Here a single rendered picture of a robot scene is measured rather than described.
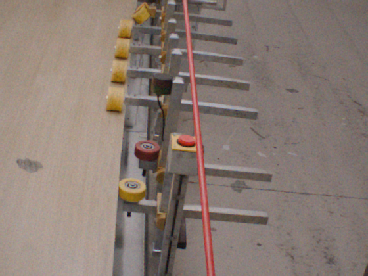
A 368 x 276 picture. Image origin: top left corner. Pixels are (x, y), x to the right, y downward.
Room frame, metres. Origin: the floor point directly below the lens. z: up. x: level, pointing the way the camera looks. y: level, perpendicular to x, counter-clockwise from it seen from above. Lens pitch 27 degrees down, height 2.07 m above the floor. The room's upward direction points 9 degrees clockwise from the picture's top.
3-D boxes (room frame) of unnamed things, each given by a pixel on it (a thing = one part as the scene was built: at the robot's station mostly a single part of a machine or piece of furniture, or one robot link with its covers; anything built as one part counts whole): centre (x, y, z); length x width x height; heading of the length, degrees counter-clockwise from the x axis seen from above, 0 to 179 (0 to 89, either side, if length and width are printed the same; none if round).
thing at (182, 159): (1.64, 0.00, 1.18); 0.07 x 0.07 x 0.08; 6
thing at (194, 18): (3.45, 0.05, 0.95); 0.36 x 0.03 x 0.03; 96
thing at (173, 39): (2.65, 0.10, 0.89); 0.04 x 0.04 x 0.48; 6
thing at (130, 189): (1.93, 0.13, 0.85); 0.08 x 0.08 x 0.11
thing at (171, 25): (2.90, 0.13, 0.87); 0.04 x 0.04 x 0.48; 6
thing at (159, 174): (2.17, 0.05, 0.85); 0.14 x 0.06 x 0.05; 6
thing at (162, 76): (2.15, 0.09, 1.06); 0.06 x 0.06 x 0.22; 6
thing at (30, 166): (1.94, 0.45, 0.91); 0.09 x 0.07 x 0.02; 63
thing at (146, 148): (2.18, 0.11, 0.85); 0.08 x 0.08 x 0.11
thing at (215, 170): (2.20, -0.08, 0.84); 0.43 x 0.03 x 0.04; 96
